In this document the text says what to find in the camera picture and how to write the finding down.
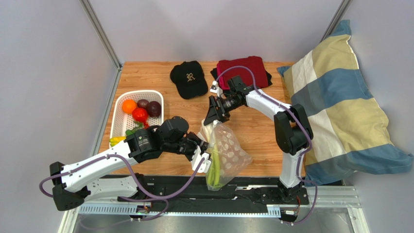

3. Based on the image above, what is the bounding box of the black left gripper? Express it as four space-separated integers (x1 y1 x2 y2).
162 133 210 162

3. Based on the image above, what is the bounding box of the clear polka dot zip bag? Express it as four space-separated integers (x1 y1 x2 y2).
197 121 253 188

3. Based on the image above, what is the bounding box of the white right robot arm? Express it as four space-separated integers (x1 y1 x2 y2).
203 76 313 195

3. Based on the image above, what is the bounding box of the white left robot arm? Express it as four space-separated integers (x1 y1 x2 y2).
49 116 212 211

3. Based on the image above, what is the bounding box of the black folded cloth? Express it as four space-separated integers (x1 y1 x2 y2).
210 68 273 91

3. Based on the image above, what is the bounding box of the black baseball cap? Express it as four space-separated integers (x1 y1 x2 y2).
170 61 208 100

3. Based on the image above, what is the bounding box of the dark purple round fruit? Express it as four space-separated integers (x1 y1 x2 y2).
146 101 162 117

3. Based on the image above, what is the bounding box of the red tomato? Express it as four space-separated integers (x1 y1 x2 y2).
132 108 149 123

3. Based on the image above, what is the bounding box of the small dark purple fruit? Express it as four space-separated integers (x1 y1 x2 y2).
137 99 149 109

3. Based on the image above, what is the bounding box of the dark red folded cloth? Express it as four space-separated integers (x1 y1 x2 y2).
216 56 267 87

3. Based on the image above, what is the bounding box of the white perforated plastic basket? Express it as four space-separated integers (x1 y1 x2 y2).
109 90 164 138

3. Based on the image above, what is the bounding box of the orange fruit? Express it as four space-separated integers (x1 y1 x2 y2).
121 99 137 114

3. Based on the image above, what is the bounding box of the yellow banana bunch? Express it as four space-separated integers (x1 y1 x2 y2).
109 136 126 147

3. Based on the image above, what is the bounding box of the blue yellow striped pillow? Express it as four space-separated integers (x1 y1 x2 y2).
278 20 414 185

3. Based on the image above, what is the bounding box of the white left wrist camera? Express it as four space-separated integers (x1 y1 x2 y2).
191 152 212 173

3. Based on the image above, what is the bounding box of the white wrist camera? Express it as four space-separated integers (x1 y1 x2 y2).
209 81 223 97
191 152 212 173

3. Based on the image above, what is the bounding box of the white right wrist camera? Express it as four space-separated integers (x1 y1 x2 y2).
209 81 223 97

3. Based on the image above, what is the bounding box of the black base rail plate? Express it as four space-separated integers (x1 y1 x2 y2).
136 173 312 214

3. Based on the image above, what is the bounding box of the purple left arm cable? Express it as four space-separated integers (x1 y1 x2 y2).
39 153 207 220

